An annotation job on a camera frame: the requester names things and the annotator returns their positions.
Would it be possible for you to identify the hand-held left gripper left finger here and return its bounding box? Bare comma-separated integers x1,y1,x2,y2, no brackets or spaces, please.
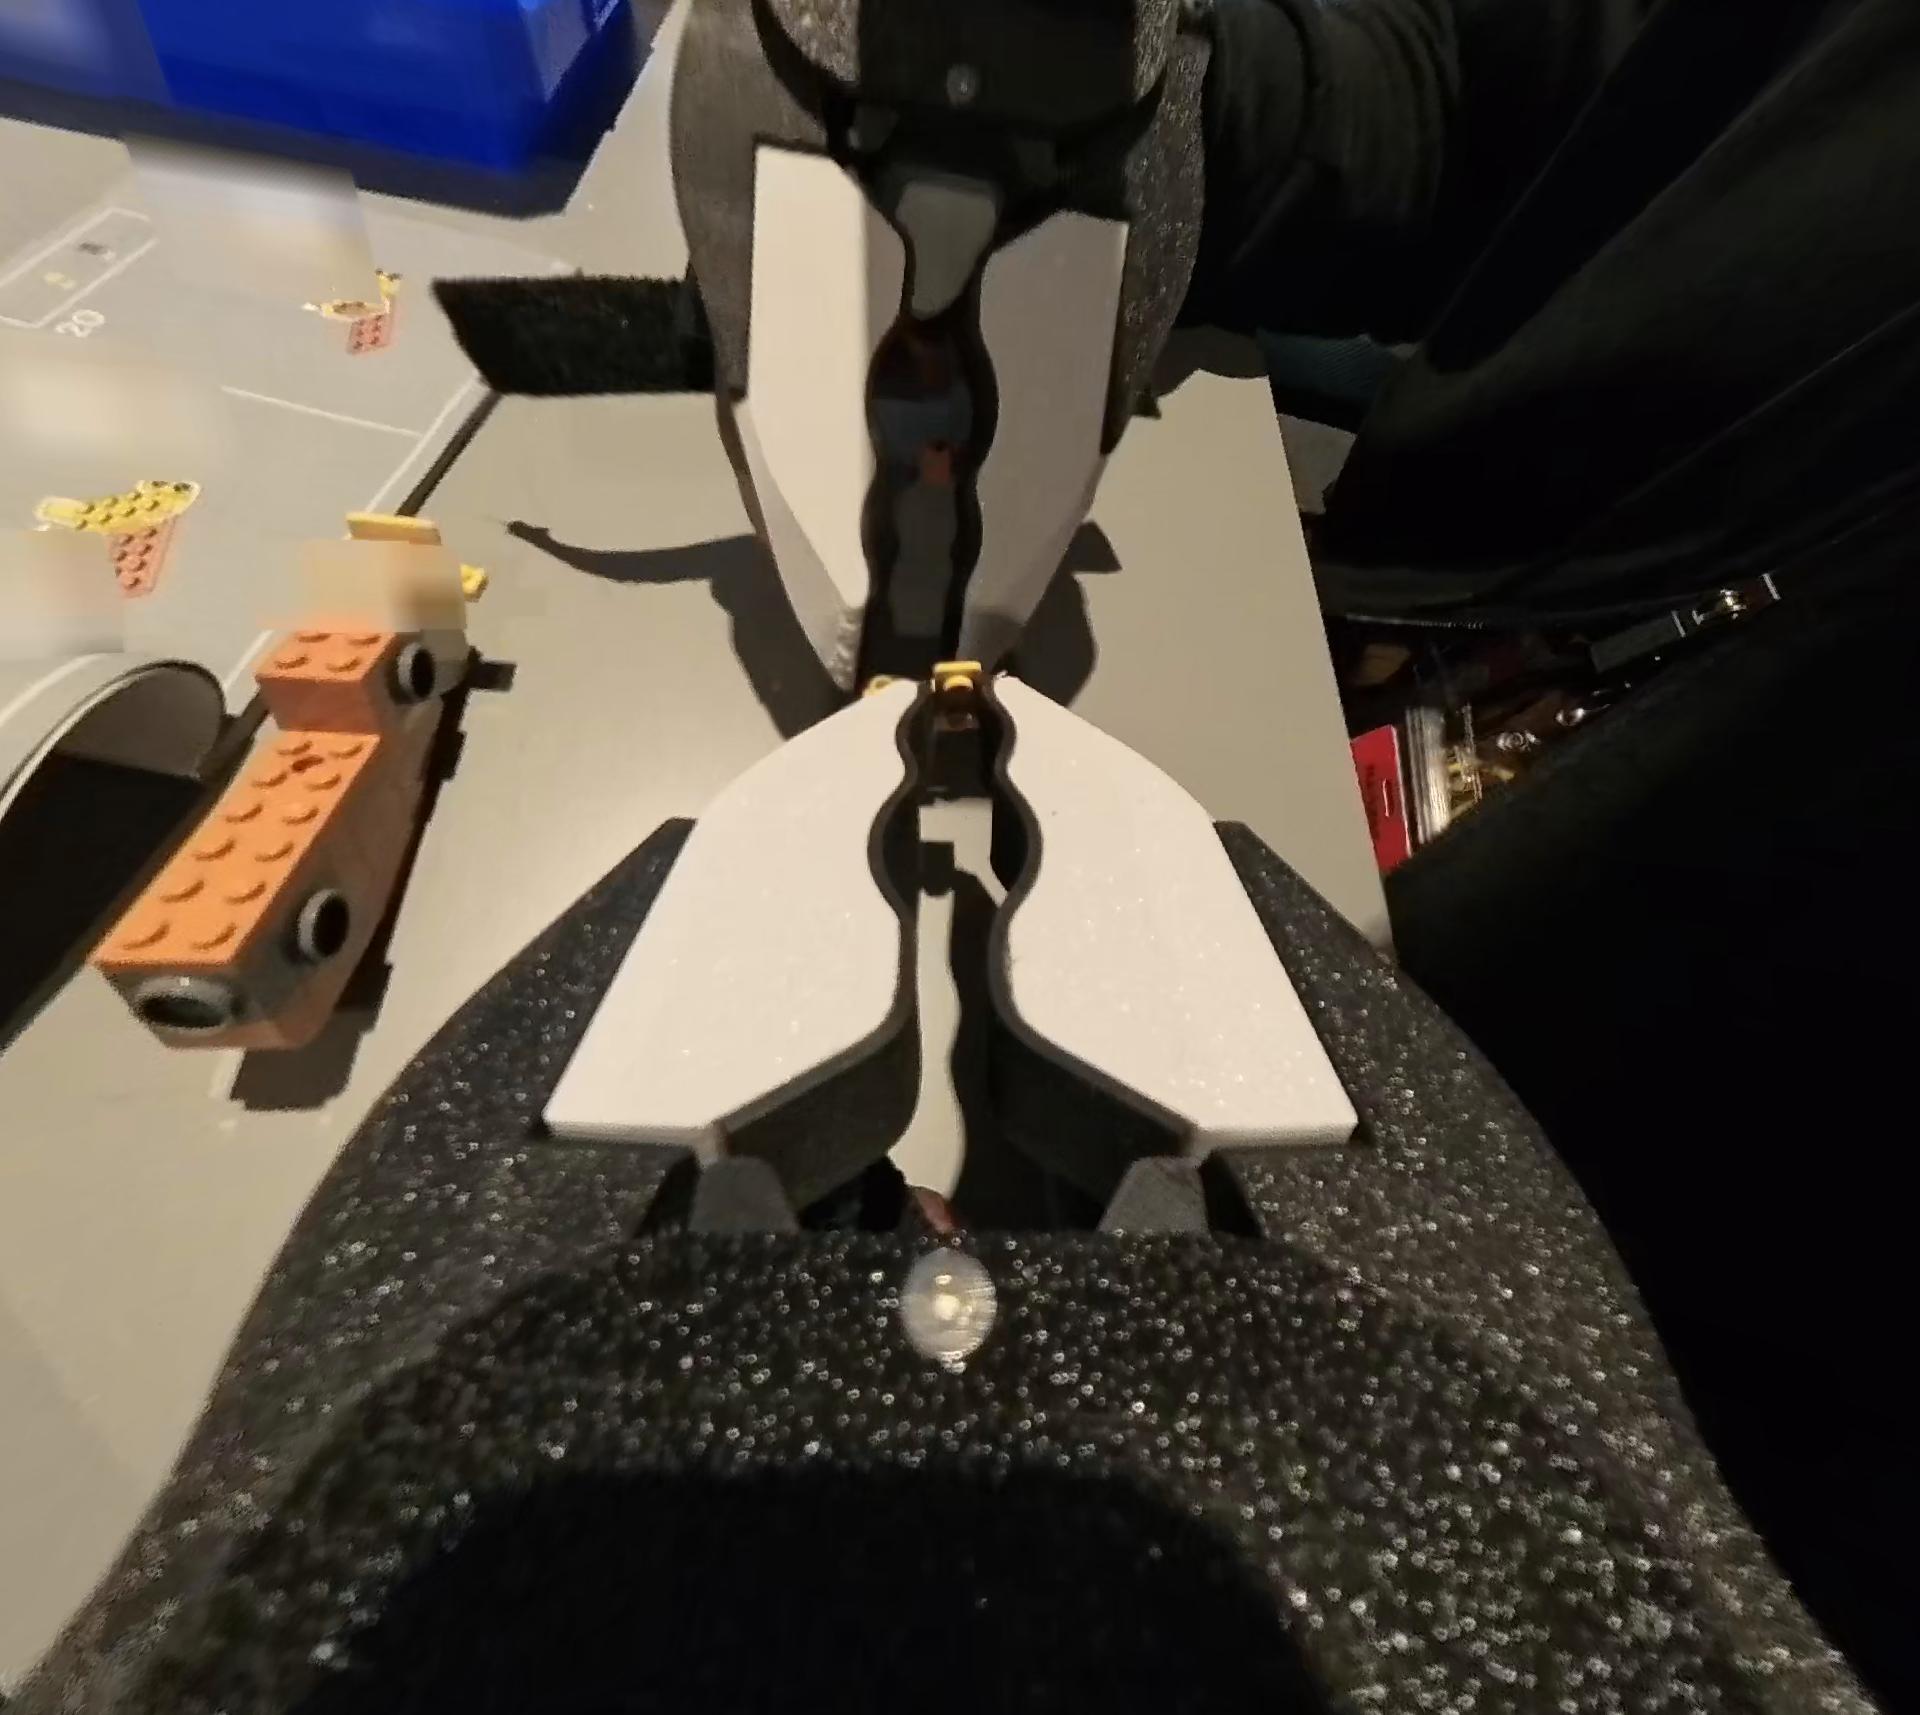
540,686,918,1148

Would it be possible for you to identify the red printed packet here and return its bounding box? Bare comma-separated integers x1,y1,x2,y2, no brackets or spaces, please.
1342,721,1418,882

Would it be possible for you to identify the person's right forearm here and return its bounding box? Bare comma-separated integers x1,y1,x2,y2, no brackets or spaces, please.
1180,0,1562,352

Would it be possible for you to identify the tan studded toy brick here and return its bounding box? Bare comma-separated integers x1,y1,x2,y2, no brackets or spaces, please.
340,509,490,614

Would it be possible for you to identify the grey desk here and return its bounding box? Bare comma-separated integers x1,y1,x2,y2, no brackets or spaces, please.
0,0,1398,1658

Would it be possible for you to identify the grey instruction booklet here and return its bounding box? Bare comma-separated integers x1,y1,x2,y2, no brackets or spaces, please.
0,111,652,1027

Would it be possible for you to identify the small orange toy brick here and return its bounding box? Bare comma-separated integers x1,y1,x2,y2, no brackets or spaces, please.
91,621,486,1047

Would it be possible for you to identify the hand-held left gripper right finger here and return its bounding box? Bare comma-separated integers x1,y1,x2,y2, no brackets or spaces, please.
986,686,1366,1152

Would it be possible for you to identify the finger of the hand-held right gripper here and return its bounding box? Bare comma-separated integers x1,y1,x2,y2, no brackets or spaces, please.
728,150,918,688
950,204,1135,675

